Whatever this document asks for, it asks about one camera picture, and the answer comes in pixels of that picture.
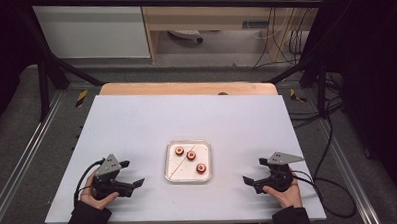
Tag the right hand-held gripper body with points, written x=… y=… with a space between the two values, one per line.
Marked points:
x=279 y=179

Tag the wooden desk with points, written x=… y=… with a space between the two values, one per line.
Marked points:
x=199 y=17

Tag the person's left hand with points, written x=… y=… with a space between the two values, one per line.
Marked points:
x=93 y=199

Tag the aluminium floor rail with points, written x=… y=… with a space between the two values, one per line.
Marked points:
x=24 y=154
x=348 y=173

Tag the black metal frame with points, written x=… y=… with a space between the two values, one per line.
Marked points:
x=169 y=1

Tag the yellow black tape strip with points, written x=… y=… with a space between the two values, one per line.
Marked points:
x=81 y=98
x=296 y=96

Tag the person's right hand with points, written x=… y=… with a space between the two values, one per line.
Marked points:
x=289 y=197

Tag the square clear tray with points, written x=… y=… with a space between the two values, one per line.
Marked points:
x=185 y=174

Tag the white cabinet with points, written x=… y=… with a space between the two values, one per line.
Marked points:
x=90 y=32

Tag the red hawthorn fruit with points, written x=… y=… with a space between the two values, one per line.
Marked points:
x=191 y=155
x=201 y=168
x=179 y=150

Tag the thin wooden skewer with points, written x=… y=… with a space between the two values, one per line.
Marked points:
x=178 y=166

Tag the wooden table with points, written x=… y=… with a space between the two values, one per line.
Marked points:
x=185 y=89

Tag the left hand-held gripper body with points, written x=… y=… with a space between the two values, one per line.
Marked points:
x=105 y=187

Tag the white table board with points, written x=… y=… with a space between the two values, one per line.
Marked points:
x=186 y=119

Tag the office chair base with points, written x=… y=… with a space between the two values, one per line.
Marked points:
x=185 y=34

